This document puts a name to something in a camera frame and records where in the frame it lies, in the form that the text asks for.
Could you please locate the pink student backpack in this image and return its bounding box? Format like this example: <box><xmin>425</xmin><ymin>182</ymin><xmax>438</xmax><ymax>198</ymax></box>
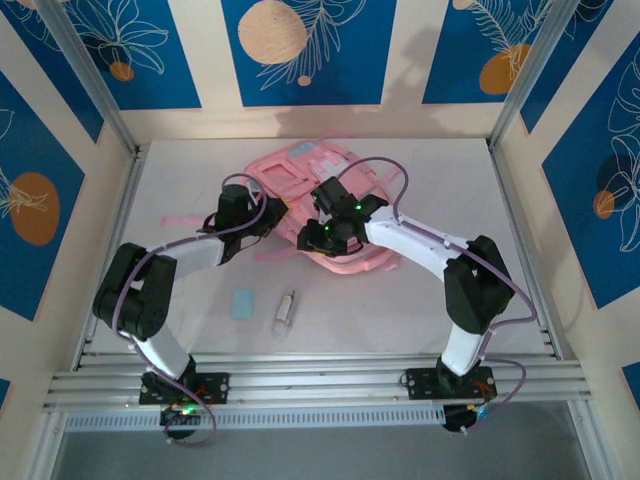
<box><xmin>159</xmin><ymin>130</ymin><xmax>404</xmax><ymax>276</ymax></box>

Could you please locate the glue stick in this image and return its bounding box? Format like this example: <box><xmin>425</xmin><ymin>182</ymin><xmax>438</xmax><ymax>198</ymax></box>
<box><xmin>269</xmin><ymin>287</ymin><xmax>301</xmax><ymax>344</ymax></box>

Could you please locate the light blue eraser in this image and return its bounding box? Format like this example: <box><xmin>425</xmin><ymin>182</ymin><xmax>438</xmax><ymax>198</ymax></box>
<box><xmin>231</xmin><ymin>288</ymin><xmax>256</xmax><ymax>320</ymax></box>

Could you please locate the black controller board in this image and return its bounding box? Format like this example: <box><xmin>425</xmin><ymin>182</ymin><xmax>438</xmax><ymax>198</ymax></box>
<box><xmin>442</xmin><ymin>402</ymin><xmax>489</xmax><ymax>436</ymax></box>
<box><xmin>159</xmin><ymin>403</ymin><xmax>201</xmax><ymax>441</ymax></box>

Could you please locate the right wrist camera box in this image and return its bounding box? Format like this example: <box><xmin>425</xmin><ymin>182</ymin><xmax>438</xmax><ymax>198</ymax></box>
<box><xmin>310</xmin><ymin>175</ymin><xmax>352</xmax><ymax>217</ymax></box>

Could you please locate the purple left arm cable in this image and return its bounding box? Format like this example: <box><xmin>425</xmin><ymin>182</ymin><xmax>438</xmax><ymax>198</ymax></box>
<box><xmin>110</xmin><ymin>173</ymin><xmax>269</xmax><ymax>447</ymax></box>

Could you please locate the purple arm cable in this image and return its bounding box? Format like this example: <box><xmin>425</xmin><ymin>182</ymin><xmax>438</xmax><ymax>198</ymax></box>
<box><xmin>342</xmin><ymin>157</ymin><xmax>540</xmax><ymax>436</ymax></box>
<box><xmin>110</xmin><ymin>173</ymin><xmax>269</xmax><ymax>447</ymax></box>

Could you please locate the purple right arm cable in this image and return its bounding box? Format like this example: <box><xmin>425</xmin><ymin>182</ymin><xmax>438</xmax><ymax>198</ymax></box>
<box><xmin>342</xmin><ymin>157</ymin><xmax>540</xmax><ymax>436</ymax></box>

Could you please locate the aluminium rail beam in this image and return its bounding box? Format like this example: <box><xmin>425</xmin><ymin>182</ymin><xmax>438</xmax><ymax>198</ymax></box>
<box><xmin>42</xmin><ymin>352</ymin><xmax>594</xmax><ymax>414</ymax></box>

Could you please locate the aluminium side rail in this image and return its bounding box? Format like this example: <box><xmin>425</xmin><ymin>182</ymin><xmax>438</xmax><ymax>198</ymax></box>
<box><xmin>487</xmin><ymin>139</ymin><xmax>561</xmax><ymax>361</ymax></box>
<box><xmin>74</xmin><ymin>143</ymin><xmax>149</xmax><ymax>371</ymax></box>

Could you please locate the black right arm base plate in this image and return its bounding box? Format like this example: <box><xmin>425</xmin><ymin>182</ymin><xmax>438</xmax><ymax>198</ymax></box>
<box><xmin>403</xmin><ymin>367</ymin><xmax>499</xmax><ymax>401</ymax></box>

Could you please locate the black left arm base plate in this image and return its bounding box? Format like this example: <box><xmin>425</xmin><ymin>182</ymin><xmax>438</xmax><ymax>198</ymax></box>
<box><xmin>138</xmin><ymin>372</ymin><xmax>231</xmax><ymax>406</ymax></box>

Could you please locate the grey slotted cable duct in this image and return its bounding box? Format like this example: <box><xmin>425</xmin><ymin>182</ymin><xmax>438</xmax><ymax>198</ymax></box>
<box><xmin>63</xmin><ymin>405</ymin><xmax>446</xmax><ymax>432</ymax></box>

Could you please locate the aluminium frame post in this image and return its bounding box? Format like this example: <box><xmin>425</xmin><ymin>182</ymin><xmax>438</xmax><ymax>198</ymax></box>
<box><xmin>37</xmin><ymin>0</ymin><xmax>141</xmax><ymax>156</ymax></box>
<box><xmin>487</xmin><ymin>0</ymin><xmax>576</xmax><ymax>151</ymax></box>

